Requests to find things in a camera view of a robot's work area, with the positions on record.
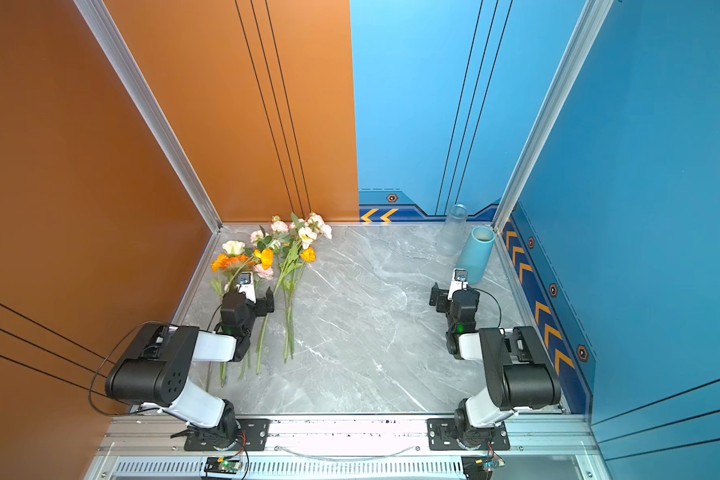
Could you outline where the orange poppy flower stem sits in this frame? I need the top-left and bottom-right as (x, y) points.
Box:
(280, 247), (316, 362)

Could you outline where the right green circuit board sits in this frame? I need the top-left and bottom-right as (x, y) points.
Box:
(461, 456), (506, 480)

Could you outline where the green circuit board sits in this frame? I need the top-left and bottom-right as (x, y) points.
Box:
(461, 456), (506, 480)
(201, 456), (245, 479)

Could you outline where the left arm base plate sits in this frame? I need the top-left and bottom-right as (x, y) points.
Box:
(183, 418), (270, 453)

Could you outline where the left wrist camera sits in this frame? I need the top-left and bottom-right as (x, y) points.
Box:
(236, 271), (256, 303)

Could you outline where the aluminium corner post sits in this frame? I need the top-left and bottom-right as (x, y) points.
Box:
(492, 0), (614, 234)
(74, 0), (223, 233)

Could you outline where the teal ceramic vase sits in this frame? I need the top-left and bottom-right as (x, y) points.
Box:
(455, 226), (496, 285)

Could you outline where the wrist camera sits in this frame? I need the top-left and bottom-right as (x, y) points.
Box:
(447, 268), (468, 300)
(236, 271), (256, 303)

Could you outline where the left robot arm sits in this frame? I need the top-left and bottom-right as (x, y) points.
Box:
(105, 289), (275, 451)

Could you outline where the right aluminium corner post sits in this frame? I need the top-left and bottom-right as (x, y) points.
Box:
(492, 0), (614, 234)

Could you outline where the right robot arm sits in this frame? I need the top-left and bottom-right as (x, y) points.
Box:
(429, 285), (562, 450)

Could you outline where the white ranunculus flower stem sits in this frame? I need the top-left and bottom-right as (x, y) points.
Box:
(281, 223), (317, 269)

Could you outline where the left green circuit board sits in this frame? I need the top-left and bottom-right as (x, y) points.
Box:
(201, 456), (245, 479)

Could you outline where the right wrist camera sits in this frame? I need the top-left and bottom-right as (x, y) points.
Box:
(447, 268), (468, 300)

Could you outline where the pink rose flower stem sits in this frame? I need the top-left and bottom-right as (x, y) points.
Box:
(243, 230), (275, 280)

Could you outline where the clear glass vase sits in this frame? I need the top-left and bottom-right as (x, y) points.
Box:
(437, 204), (468, 256)

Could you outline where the aluminium front rail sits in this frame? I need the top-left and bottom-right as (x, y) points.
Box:
(85, 414), (610, 479)

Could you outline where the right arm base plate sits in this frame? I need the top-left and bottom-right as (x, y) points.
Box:
(426, 417), (511, 451)

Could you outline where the left aluminium corner post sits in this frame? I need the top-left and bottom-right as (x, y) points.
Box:
(74, 0), (223, 233)

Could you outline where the orange gerbera flower stem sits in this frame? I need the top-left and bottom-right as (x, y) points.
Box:
(210, 254), (253, 298)

